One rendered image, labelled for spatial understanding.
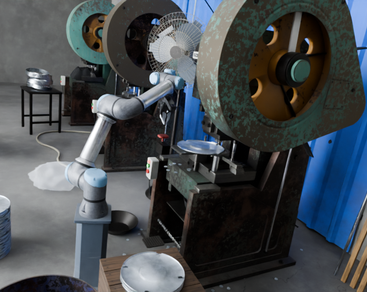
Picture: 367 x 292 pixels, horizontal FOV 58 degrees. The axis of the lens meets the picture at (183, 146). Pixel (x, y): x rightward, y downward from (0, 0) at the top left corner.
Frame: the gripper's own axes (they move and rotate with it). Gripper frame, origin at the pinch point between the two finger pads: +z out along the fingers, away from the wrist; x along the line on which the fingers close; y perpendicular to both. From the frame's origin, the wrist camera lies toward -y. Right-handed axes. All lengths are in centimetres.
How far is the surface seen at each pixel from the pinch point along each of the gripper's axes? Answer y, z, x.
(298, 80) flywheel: -86, -44, -22
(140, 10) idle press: 99, -73, -11
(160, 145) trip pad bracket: -2.9, 15.0, 3.2
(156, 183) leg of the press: -11.6, 39.1, 6.9
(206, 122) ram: -33.2, -9.8, -11.4
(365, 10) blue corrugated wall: -26, -92, -135
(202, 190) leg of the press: -60, 21, 2
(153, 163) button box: -12.8, 23.7, 11.3
